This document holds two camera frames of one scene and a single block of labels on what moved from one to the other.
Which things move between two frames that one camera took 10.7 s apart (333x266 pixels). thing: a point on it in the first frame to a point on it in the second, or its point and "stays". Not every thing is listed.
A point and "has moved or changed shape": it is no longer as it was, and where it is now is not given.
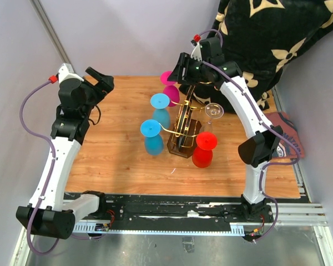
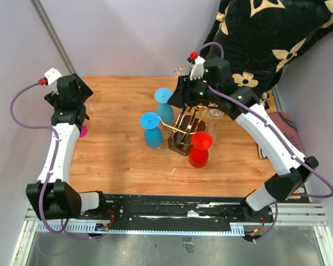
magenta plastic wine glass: (170, 88) has moved or changed shape
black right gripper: (184, 61) to (182, 96)
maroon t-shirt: (281, 122) stays
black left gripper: (105, 85) to (86, 92)
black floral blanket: (264, 38) stays
